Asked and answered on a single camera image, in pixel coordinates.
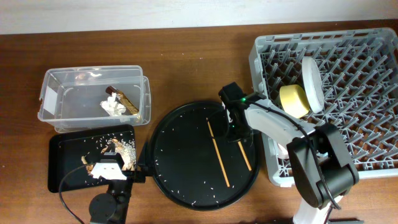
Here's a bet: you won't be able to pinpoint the wooden chopstick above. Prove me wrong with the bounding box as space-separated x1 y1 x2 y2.
238 141 252 171
206 118 230 188

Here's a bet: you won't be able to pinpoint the gold snack wrapper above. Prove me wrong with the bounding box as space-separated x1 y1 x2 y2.
105 86 139 115

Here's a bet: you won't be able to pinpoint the clear plastic bin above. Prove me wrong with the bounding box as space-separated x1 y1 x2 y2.
37 65 151 133

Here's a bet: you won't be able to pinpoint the food scraps with rice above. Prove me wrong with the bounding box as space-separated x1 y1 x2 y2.
81 134 136 171

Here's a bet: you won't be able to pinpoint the yellow bowl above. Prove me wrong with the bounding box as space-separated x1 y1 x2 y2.
279 85 310 118

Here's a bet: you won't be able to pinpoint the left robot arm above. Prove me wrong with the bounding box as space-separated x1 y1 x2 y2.
89 149 150 223

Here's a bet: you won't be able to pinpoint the round black tray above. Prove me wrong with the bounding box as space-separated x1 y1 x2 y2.
148 101 261 211

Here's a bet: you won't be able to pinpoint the black rectangular tray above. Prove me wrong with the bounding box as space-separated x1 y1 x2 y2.
47 124 135 193

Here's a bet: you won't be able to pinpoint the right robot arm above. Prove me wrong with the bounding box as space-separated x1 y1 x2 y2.
218 82 359 223

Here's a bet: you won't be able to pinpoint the grey plate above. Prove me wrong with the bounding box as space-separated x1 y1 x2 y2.
302 56 325 113

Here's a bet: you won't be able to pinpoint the white tissue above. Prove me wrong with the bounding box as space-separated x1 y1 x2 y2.
100 93 126 116

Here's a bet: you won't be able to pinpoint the pink cup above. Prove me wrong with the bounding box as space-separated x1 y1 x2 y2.
277 143 289 159

